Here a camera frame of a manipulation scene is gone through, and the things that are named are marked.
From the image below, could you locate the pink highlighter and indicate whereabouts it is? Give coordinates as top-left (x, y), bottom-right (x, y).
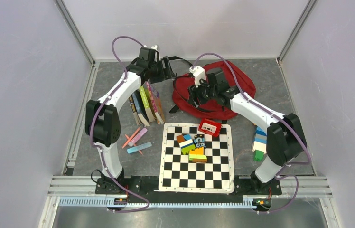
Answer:
top-left (128, 128), bottom-right (148, 146)

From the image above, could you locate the black orange book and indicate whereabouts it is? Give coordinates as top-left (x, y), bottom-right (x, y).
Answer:
top-left (129, 96), bottom-right (141, 125)

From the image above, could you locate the red backpack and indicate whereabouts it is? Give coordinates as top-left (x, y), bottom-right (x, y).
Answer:
top-left (169, 60), bottom-right (256, 121)

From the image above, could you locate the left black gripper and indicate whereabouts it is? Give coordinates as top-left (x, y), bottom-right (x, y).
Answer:
top-left (149, 57), bottom-right (176, 85)

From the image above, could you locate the long striped block tower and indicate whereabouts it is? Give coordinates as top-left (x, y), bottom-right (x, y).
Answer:
top-left (252, 126), bottom-right (267, 162)

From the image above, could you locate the blue owl number block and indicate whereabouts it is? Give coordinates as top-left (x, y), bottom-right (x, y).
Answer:
top-left (193, 134), bottom-right (206, 148)

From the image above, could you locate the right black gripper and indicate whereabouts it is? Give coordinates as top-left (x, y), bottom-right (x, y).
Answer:
top-left (187, 76), bottom-right (217, 108)

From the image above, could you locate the pink purple book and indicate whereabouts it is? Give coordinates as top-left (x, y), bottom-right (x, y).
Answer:
top-left (145, 81), bottom-right (165, 124)

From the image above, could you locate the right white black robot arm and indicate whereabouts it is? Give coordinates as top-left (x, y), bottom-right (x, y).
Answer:
top-left (188, 66), bottom-right (311, 194)

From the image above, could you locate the red plastic card box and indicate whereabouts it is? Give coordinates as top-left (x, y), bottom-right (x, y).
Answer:
top-left (198, 118), bottom-right (222, 137)

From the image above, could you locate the green book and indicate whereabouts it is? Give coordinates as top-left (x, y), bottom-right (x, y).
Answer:
top-left (139, 86), bottom-right (155, 123)

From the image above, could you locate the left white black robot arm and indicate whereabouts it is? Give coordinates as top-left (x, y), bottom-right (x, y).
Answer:
top-left (85, 45), bottom-right (175, 194)

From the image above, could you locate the orange pencil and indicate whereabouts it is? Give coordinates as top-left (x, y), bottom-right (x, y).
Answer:
top-left (122, 127), bottom-right (141, 148)

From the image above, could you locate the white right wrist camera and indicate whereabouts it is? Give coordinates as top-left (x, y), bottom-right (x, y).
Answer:
top-left (189, 66), bottom-right (206, 87)

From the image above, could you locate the black white chessboard mat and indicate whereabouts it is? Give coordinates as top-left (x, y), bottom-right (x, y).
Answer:
top-left (159, 123), bottom-right (234, 194)

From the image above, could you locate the blue toothed cable rail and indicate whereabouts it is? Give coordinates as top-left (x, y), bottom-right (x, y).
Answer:
top-left (58, 196), bottom-right (256, 209)

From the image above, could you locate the light blue highlighter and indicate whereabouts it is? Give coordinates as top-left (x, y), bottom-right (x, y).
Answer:
top-left (127, 142), bottom-right (152, 154)

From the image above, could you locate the dark blue book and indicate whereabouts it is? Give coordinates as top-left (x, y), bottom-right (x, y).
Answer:
top-left (132, 90), bottom-right (150, 127)

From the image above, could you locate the brown blue green block stack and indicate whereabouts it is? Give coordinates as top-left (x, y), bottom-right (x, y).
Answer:
top-left (176, 134), bottom-right (196, 155)

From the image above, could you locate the green yellow orange block stack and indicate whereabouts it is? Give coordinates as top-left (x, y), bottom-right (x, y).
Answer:
top-left (188, 148), bottom-right (207, 163)

